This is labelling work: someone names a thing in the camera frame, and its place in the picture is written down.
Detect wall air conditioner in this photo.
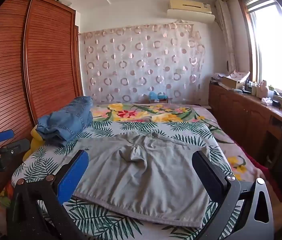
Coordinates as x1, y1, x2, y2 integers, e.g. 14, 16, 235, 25
166, 0, 216, 23

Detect grey pants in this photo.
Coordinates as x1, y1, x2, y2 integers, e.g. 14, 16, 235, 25
67, 130, 211, 229

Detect wooden side cabinet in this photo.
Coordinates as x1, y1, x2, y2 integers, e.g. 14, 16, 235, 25
208, 82, 282, 202

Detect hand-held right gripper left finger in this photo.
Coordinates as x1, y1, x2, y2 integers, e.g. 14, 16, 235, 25
6, 151, 90, 240

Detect yellow cloth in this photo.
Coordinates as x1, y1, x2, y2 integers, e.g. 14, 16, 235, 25
22, 126, 47, 162

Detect cardboard box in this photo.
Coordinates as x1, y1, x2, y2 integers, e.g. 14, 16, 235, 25
220, 76, 247, 90

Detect wooden slatted wardrobe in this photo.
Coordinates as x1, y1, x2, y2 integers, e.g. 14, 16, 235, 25
0, 0, 84, 188

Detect leaf-print bed sheet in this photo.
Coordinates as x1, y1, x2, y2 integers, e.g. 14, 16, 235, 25
11, 120, 241, 240

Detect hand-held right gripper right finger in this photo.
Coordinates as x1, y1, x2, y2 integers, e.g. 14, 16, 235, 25
192, 151, 274, 240

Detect folded blue jeans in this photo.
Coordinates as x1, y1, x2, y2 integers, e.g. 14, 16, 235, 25
36, 96, 94, 147

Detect red blanket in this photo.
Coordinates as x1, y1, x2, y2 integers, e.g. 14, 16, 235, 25
241, 152, 282, 202

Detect window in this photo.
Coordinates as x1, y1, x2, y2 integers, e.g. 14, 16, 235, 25
240, 0, 282, 102

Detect floral blanket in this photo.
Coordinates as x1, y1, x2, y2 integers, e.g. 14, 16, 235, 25
0, 102, 264, 205

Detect blue cloth bundle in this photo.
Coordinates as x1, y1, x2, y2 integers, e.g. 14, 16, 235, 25
148, 91, 168, 100

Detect circle-patterned sheer curtain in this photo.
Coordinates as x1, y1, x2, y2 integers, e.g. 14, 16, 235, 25
79, 22, 206, 105

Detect white window curtain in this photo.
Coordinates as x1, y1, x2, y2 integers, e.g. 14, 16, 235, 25
215, 0, 238, 73

